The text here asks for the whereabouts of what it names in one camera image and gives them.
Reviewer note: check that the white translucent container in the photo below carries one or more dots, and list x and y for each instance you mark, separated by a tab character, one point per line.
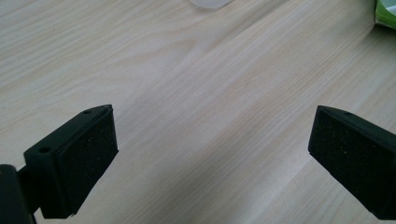
211	3

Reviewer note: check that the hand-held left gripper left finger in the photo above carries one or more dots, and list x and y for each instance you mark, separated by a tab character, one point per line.
71	161

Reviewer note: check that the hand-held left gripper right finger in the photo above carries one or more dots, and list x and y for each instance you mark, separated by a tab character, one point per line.
358	155

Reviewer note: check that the green packet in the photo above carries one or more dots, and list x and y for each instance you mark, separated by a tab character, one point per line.
386	12

